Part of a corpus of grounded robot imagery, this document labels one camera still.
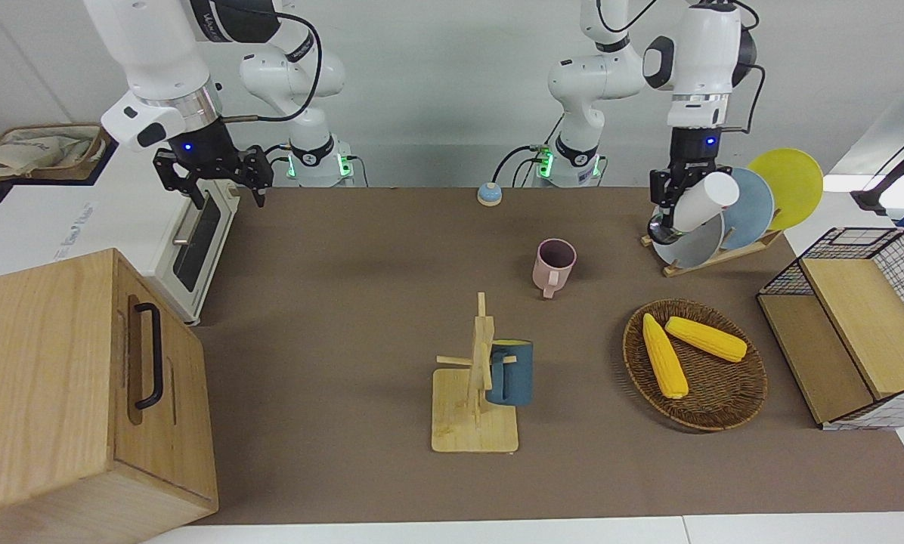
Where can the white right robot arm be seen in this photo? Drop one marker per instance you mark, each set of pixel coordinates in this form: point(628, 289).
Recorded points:
point(150, 45)

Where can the wooden mug tree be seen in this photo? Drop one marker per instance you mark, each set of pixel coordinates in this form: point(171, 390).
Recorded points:
point(475, 431)

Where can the dark blue mug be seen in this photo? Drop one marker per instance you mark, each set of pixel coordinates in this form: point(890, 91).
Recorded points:
point(516, 374)

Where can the pink mug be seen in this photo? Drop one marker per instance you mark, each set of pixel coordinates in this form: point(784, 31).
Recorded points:
point(550, 276)

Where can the white toaster oven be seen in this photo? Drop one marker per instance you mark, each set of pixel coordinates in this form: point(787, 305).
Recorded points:
point(195, 242)

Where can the brown wicker basket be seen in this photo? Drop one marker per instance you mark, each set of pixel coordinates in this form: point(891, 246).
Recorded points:
point(716, 393)

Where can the yellow plate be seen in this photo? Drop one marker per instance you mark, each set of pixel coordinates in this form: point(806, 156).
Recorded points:
point(796, 185)

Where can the yellow corn cob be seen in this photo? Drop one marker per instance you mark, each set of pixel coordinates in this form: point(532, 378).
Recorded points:
point(667, 363)
point(709, 340)

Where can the white bottle with steel base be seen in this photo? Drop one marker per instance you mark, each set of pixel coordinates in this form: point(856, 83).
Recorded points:
point(705, 204)

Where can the grey plate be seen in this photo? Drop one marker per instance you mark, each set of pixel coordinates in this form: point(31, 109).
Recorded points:
point(698, 249)

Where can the brown table mat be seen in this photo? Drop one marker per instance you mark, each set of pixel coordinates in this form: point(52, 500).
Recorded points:
point(346, 249)

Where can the light blue plate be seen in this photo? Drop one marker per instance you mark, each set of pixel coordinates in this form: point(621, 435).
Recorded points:
point(750, 215)

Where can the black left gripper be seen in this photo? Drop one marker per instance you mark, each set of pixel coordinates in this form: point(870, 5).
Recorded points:
point(694, 147)

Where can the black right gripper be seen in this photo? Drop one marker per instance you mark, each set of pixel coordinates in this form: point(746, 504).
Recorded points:
point(199, 147)

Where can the wooden drawer cabinet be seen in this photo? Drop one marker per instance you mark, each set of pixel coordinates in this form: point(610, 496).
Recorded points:
point(44, 363)

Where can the cardboard tray box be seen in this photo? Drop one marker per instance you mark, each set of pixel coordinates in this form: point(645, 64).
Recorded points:
point(103, 155)

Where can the wooden plate rack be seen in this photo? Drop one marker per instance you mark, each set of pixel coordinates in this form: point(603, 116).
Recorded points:
point(716, 259)

